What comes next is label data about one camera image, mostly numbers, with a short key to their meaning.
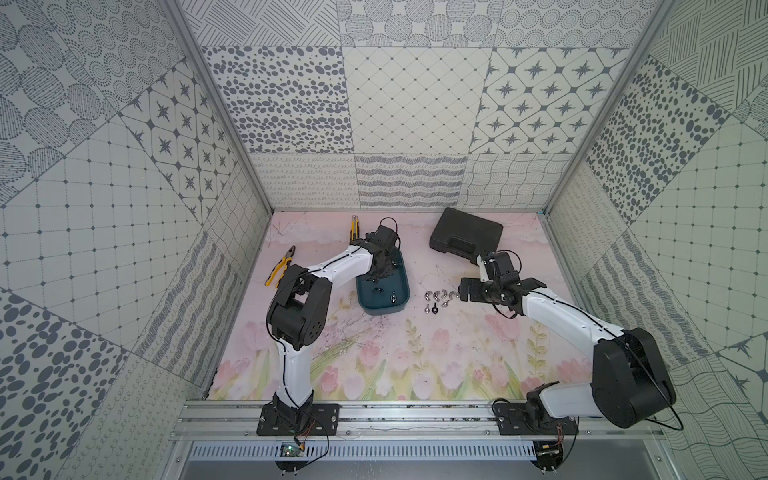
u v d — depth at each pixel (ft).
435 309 3.06
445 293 3.21
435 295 3.16
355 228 3.73
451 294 3.18
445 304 3.13
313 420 2.40
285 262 3.41
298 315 1.73
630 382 1.37
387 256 2.70
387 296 3.14
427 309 3.05
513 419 2.42
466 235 3.50
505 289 2.18
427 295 3.15
